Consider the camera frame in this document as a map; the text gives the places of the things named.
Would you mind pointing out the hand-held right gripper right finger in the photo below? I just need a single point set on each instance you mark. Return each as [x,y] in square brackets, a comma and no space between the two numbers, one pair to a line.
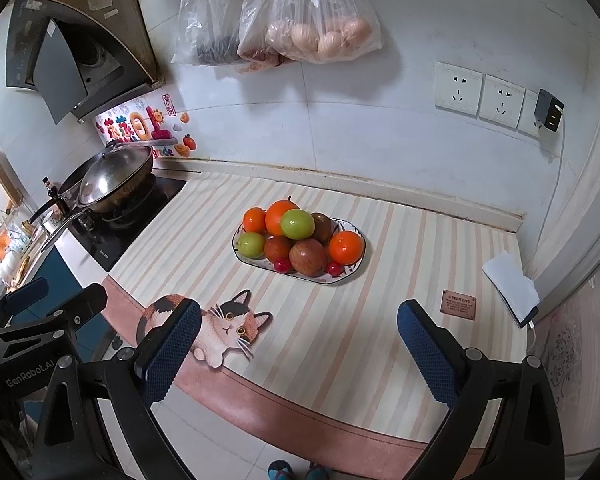
[425,350]

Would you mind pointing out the white power bank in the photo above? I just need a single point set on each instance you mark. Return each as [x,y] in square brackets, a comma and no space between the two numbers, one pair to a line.
[510,285]

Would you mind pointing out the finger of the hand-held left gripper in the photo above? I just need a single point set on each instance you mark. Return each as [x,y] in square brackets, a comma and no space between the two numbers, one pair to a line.
[25,292]
[82,305]

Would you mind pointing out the steel wok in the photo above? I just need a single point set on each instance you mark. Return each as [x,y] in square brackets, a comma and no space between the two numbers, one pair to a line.
[125,195]

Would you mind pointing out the rack of condiment containers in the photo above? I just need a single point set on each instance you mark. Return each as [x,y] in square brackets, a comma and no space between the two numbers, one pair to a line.
[10,250]

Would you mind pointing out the white wall socket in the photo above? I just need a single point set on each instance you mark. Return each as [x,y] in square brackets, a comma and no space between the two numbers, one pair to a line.
[502,101]
[457,87]
[527,115]

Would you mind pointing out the steel wok lid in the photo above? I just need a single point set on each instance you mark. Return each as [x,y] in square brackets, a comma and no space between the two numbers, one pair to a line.
[112,172]

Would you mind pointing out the striped cat print mat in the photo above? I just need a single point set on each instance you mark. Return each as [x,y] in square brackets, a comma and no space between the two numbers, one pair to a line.
[380,310]

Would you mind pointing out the blue cabinet door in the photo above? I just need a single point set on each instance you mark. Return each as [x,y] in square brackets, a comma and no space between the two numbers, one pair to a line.
[60,272]

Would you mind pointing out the plastic bag of eggs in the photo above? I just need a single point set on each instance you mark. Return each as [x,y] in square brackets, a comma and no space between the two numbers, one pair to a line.
[320,15]

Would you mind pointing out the black range hood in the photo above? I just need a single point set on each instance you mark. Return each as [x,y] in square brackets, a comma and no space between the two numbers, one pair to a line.
[55,60]

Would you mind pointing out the clear bag with dark contents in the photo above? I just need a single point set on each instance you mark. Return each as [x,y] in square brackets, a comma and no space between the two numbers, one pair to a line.
[205,25]

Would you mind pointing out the dark red apple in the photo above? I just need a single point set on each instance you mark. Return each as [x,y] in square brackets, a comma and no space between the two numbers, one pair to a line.
[324,227]
[277,249]

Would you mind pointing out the wooden cutting board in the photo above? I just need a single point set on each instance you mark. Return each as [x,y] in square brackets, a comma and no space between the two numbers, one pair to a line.
[2,175]

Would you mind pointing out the plastic bag with reddish food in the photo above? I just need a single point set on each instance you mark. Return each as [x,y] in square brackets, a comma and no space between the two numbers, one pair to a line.
[260,59]

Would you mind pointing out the green apple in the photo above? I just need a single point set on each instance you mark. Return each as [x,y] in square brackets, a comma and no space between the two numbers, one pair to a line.
[250,244]
[297,223]

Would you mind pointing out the cherry tomato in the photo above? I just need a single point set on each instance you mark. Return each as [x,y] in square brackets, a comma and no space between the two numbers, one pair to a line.
[334,268]
[282,264]

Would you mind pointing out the colourful wall stickers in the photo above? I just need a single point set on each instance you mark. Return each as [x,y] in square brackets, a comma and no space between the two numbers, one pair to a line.
[130,127]

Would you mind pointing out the dark sauce bottle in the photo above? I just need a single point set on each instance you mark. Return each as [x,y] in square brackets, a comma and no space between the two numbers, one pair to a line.
[55,195]

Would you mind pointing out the black charger plug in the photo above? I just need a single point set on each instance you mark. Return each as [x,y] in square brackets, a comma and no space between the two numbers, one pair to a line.
[547,110]

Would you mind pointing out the orange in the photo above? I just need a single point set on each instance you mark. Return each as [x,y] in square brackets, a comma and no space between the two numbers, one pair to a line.
[277,216]
[254,220]
[346,246]

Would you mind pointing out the black glass cooktop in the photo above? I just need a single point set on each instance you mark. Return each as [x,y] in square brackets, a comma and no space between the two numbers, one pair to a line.
[130,232]

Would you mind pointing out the patterned oval plate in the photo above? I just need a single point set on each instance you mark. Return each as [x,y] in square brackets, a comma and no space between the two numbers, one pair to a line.
[254,261]

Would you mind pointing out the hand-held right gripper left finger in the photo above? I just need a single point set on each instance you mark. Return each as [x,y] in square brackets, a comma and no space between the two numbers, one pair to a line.
[172,345]

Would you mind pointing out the blue patterned slipper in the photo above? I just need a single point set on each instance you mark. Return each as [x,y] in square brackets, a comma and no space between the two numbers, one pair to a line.
[317,472]
[280,471]

